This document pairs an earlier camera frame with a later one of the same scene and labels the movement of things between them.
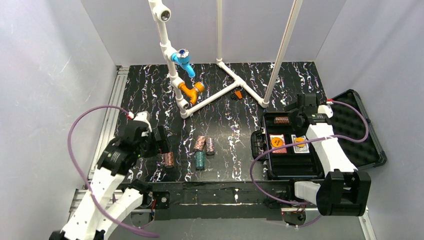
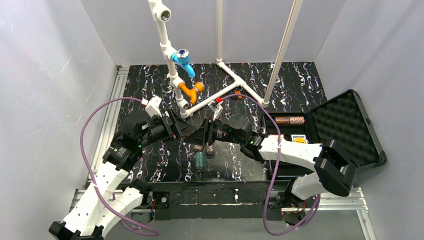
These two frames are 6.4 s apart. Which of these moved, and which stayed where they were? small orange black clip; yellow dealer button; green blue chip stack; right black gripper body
Moved: right black gripper body
Stayed: yellow dealer button; small orange black clip; green blue chip stack
